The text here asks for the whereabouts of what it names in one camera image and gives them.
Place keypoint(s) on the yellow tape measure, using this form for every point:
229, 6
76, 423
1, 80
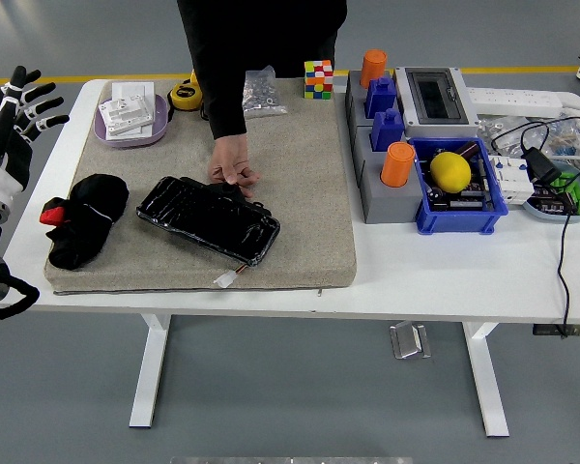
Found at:
186, 95

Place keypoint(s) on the white table leg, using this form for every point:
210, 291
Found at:
485, 377
150, 367

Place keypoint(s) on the black rag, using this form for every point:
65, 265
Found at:
87, 217

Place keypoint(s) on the white switch module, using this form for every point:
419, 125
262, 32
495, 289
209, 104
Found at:
125, 113

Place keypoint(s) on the flat white switch plate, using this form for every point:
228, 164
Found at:
133, 89

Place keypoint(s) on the person's forearm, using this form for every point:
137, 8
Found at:
224, 106

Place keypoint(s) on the yellow lemon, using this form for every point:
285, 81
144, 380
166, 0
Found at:
450, 171

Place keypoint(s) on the clear bag of nuts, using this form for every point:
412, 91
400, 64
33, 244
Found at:
263, 96

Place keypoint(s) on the white circuit breaker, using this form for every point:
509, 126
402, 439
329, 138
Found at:
512, 181

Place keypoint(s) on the grey-brown mat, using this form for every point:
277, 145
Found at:
295, 217

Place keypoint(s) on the person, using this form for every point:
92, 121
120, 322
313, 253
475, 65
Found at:
261, 29

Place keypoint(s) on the person's hand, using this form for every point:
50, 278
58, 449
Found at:
229, 159

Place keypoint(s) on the dark circuit board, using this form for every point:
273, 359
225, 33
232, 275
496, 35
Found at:
464, 198

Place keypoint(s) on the silver metal bracket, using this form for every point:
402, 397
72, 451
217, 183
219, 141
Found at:
408, 340

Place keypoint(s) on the blue block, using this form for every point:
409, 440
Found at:
381, 96
387, 130

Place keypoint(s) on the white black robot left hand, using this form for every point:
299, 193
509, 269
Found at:
0, 145

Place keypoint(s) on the grey block holder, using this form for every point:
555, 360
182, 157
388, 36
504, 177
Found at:
391, 205
355, 96

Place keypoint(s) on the colourful puzzle cube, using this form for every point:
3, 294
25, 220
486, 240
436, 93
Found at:
318, 79

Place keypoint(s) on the glossy black panel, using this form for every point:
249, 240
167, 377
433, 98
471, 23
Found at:
208, 220

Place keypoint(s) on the orange cylinder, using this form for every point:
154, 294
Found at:
397, 164
373, 65

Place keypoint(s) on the grey electrical distribution box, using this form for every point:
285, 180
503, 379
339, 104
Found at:
435, 101

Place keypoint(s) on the blue plastic bin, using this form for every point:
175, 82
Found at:
459, 220

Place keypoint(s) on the clear bags of parts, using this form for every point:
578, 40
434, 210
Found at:
565, 133

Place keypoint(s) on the purple tray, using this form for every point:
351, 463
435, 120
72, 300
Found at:
160, 125

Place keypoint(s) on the green connector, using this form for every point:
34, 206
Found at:
577, 193

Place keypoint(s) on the black power adapter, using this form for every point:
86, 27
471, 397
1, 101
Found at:
541, 166

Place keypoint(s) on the white power strip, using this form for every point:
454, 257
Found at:
512, 99

